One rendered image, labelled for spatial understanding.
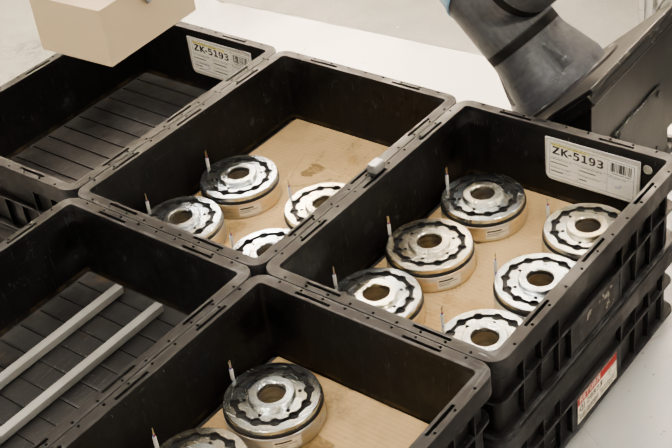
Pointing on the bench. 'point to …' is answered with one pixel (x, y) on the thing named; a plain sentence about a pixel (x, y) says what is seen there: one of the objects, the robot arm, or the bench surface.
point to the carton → (110, 8)
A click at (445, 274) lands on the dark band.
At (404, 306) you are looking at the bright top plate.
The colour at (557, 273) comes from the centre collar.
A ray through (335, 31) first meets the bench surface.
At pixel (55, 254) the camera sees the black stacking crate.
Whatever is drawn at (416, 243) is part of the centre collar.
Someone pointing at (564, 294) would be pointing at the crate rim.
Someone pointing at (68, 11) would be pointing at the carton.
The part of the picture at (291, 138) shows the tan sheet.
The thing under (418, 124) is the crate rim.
